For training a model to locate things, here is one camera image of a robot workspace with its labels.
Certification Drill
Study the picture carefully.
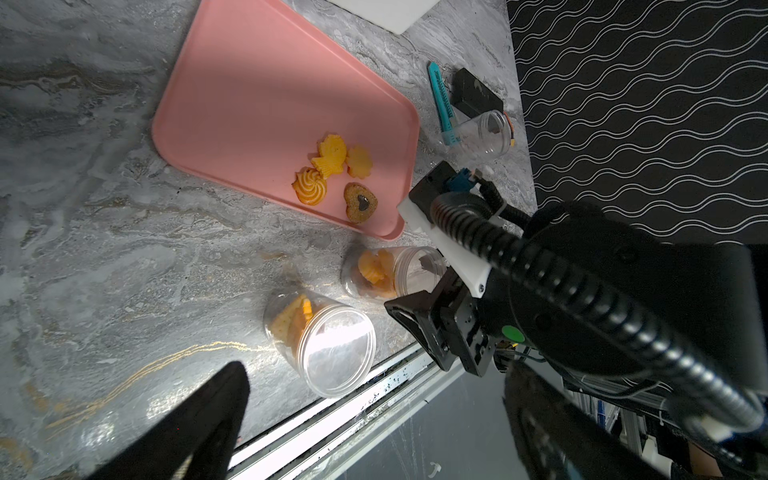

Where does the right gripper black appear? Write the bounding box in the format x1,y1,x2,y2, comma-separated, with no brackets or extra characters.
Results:
384,267,510,377

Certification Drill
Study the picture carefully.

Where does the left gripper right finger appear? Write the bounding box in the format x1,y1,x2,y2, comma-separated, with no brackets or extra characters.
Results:
503,361,665,479

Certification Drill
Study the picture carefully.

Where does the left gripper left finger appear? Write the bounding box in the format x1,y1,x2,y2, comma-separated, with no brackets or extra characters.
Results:
90,361,250,479

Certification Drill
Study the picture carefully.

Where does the clear cookie jar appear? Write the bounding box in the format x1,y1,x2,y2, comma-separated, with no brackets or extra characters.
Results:
264,288,377,398
340,246,449,301

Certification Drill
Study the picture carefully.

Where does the brown heart cookie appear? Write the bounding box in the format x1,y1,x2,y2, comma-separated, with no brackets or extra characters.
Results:
344,183,378,224

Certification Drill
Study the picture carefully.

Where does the orange flower cookie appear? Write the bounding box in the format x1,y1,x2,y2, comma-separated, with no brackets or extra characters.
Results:
346,145,373,179

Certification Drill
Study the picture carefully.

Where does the orange swirl cookie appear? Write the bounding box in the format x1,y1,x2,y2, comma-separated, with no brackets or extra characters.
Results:
292,168,327,206

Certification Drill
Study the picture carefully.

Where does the orange fish cookie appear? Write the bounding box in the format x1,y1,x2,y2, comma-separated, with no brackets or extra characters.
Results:
310,134,347,179

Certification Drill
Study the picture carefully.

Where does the clear cookie jar handled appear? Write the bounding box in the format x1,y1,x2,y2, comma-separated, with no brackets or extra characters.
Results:
453,110,514,159

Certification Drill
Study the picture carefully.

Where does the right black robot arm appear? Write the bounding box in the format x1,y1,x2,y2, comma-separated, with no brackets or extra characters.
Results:
386,191,767,479

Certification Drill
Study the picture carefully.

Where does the pink plastic tray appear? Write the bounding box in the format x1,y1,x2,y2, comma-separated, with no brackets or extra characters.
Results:
152,1,420,241

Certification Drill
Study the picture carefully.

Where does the brown white storage box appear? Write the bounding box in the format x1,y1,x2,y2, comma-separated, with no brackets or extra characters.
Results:
330,0,439,35

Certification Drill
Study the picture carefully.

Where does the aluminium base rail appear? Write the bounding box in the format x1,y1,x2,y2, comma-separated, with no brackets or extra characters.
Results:
227,343,464,479

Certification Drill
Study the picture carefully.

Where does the black battery pack with cable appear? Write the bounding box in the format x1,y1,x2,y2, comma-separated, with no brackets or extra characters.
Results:
450,68,515,146

